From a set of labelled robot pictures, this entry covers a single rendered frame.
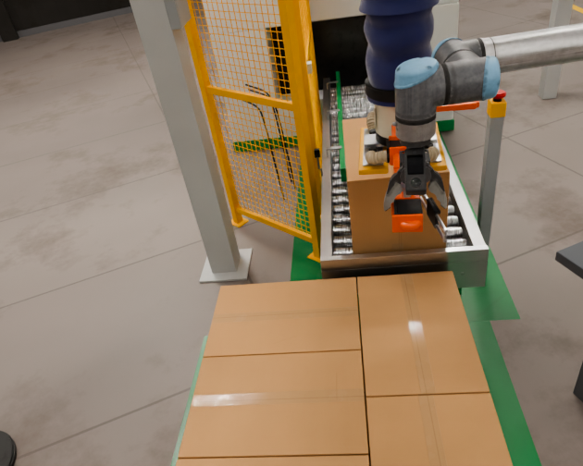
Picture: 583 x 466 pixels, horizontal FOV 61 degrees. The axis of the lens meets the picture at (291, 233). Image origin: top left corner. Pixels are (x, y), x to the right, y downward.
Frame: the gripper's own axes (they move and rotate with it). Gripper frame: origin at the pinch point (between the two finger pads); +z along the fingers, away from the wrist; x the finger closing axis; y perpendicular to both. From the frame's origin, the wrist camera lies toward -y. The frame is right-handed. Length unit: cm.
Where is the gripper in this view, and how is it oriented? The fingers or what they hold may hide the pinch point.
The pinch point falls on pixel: (415, 212)
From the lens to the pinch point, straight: 129.9
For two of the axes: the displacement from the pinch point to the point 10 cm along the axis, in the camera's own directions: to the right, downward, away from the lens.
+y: 1.3, -6.0, 7.9
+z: 1.4, 8.0, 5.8
